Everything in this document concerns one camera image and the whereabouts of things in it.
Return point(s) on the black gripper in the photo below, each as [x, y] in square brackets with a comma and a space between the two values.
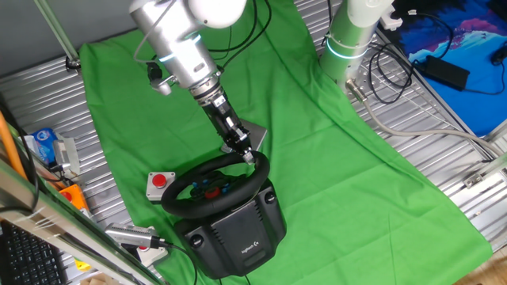
[223, 118]

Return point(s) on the black leather steering wheel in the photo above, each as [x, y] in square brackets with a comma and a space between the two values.
[178, 206]

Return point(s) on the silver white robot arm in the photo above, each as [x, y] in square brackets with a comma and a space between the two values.
[182, 43]

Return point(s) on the green cloth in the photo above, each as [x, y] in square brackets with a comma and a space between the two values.
[336, 178]

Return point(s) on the grey box large red button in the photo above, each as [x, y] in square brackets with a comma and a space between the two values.
[152, 192]

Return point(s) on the grey box small red button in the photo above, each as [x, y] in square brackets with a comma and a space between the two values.
[152, 255]

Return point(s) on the orange box red button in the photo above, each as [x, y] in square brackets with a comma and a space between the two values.
[77, 200]

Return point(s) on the blue and white tissue pack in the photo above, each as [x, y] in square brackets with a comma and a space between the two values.
[44, 144]

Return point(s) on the black power adapter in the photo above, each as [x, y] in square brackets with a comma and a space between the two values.
[447, 73]

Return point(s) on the thin grey-green pole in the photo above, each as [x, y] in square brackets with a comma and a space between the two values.
[55, 27]

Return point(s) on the orange rod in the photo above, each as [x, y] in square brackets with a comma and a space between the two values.
[8, 142]

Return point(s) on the black keyboard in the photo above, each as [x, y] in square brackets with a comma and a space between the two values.
[27, 257]

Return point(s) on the blue purple mouse pad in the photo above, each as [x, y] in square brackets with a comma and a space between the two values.
[475, 79]

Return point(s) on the black computer mouse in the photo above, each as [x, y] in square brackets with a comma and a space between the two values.
[500, 55]

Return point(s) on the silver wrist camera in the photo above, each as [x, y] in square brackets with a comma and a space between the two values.
[162, 85]

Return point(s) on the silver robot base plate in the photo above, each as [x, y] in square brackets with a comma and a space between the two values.
[366, 75]

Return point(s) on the silver camera on frame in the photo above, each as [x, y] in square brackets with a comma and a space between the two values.
[126, 233]

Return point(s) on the aluminium frame bar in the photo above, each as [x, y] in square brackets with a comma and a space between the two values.
[39, 213]

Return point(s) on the aluminium corner bracket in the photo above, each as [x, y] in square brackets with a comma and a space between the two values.
[475, 180]

